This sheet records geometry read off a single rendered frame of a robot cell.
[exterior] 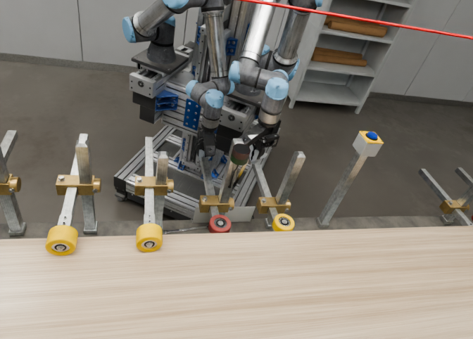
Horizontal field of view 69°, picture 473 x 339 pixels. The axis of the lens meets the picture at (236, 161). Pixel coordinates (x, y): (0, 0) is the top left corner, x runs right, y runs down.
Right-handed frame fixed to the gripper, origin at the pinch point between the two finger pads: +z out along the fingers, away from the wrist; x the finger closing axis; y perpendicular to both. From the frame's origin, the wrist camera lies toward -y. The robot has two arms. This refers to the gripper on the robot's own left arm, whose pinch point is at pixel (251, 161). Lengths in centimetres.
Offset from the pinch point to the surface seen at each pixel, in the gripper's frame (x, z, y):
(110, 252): -13, 9, -59
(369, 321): -67, 11, 4
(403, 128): 84, 107, 304
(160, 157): 3.5, -9.7, -37.3
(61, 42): 282, 73, -25
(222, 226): -17.4, 10.0, -21.5
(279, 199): -13.6, 11.9, 8.3
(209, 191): 2.8, 14.3, -15.6
